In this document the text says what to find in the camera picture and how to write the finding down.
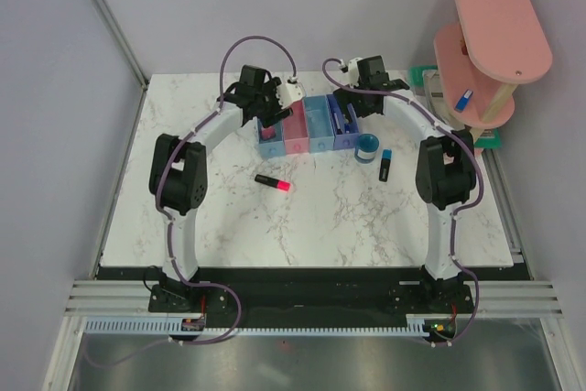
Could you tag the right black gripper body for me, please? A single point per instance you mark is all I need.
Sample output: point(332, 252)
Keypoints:
point(358, 100)

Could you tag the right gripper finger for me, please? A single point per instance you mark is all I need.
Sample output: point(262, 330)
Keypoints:
point(350, 116)
point(340, 107)

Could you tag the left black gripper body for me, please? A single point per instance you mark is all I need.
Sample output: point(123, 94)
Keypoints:
point(269, 108)

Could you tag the purple storage bin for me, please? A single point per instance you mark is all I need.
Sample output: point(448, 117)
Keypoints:
point(343, 141)

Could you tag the light blue storage bin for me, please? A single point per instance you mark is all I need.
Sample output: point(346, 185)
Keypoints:
point(318, 116)

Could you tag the blue round jar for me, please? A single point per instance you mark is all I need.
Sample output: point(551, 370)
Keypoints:
point(366, 147)

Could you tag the pink eraser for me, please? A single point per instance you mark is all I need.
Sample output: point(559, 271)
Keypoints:
point(267, 133)

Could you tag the blue cap black highlighter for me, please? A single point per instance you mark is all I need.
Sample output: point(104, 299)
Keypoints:
point(385, 164)

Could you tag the pink storage bin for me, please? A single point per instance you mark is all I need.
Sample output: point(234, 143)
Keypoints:
point(295, 131)

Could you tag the black tip whiteboard marker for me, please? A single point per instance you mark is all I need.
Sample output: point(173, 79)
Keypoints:
point(337, 124)

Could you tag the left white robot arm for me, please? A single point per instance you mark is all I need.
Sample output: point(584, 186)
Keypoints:
point(178, 177)

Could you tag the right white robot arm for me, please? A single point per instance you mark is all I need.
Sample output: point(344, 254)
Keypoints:
point(448, 178)

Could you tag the pink cap black highlighter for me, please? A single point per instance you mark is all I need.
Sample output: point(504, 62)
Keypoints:
point(278, 184)

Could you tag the small blue item on shelf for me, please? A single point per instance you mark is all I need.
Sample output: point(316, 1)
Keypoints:
point(462, 103)

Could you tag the green book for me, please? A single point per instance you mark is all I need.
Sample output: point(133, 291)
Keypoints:
point(489, 139)

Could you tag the pink two-tier wooden shelf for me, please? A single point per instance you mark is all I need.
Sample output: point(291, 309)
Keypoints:
point(494, 47)

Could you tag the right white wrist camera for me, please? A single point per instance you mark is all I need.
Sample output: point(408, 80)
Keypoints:
point(351, 72)

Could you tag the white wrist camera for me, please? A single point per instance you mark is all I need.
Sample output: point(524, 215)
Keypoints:
point(351, 72)
point(290, 91)

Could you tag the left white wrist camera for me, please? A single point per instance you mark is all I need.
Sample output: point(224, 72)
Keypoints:
point(290, 91)

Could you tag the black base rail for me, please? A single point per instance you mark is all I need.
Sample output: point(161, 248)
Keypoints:
point(312, 297)

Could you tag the white slotted cable duct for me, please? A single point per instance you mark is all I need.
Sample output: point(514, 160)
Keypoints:
point(190, 327)

